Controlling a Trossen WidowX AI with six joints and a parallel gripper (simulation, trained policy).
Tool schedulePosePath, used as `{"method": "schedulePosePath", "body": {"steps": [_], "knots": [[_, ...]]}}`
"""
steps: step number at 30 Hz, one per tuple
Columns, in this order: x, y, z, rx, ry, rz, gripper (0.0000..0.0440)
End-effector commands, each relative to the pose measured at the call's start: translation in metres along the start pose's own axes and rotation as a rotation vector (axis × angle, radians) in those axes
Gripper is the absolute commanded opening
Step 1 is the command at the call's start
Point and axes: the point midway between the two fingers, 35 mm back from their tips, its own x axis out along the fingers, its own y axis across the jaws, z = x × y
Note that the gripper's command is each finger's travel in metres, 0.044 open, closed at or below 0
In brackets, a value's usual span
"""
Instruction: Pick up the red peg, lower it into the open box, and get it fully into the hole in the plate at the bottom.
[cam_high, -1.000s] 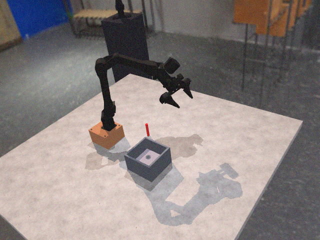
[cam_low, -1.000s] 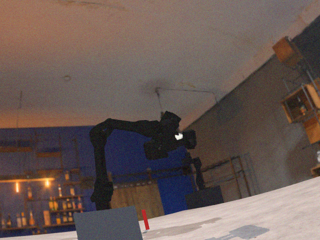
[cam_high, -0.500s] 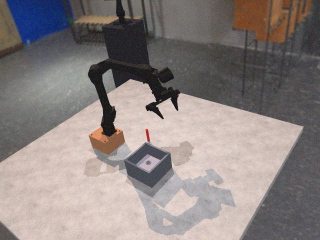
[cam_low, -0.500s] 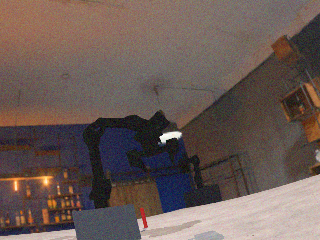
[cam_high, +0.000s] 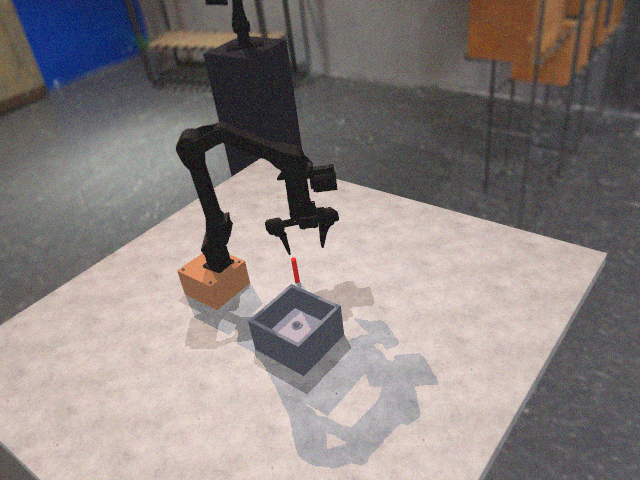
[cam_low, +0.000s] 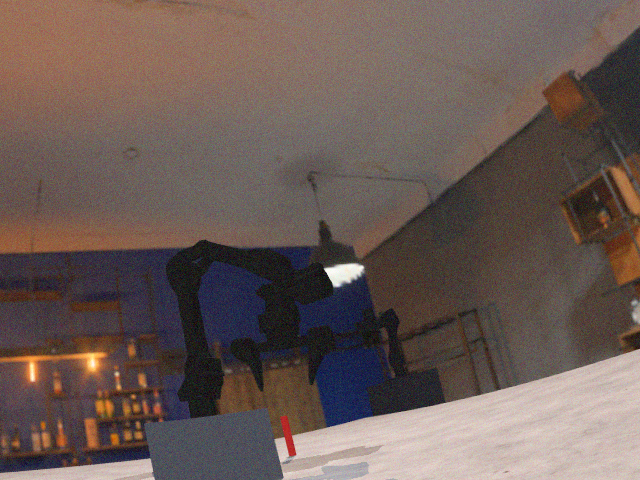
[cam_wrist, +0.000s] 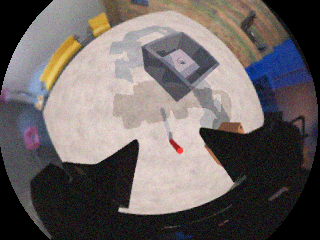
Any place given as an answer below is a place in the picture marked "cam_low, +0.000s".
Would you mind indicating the red peg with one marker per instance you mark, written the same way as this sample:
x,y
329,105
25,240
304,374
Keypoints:
x,y
288,436

